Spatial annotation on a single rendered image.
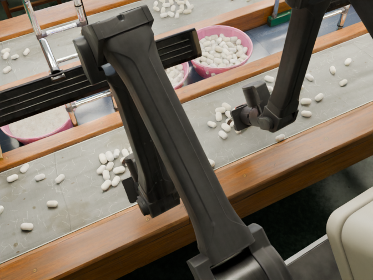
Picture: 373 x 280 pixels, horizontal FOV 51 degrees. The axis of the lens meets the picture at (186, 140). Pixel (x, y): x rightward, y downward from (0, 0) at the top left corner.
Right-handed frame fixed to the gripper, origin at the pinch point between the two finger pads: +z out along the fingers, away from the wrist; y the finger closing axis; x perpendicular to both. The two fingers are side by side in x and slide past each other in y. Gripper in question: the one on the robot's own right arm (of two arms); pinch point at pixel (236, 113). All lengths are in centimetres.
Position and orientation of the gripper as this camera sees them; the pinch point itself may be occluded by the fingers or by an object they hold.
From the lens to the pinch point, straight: 125.6
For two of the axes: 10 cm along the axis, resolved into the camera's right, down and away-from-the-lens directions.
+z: -3.0, -1.2, 9.4
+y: -9.0, 3.7, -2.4
